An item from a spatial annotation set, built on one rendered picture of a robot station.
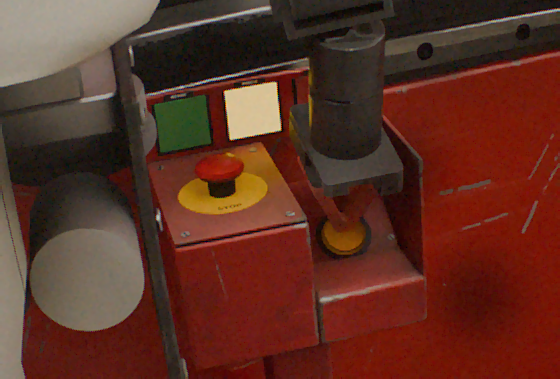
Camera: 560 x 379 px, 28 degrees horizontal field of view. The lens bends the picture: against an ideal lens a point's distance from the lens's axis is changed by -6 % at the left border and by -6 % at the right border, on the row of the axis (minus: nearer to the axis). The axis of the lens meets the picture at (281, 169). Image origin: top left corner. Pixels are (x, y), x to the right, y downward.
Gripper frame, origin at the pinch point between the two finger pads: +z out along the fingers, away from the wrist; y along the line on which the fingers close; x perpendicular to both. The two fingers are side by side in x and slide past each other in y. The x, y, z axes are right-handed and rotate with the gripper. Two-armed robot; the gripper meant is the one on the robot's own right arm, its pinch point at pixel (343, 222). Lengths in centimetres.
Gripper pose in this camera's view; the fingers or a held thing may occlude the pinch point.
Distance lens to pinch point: 99.4
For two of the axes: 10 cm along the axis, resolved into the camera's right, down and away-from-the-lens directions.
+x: -9.6, 1.8, -1.9
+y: -2.6, -6.2, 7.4
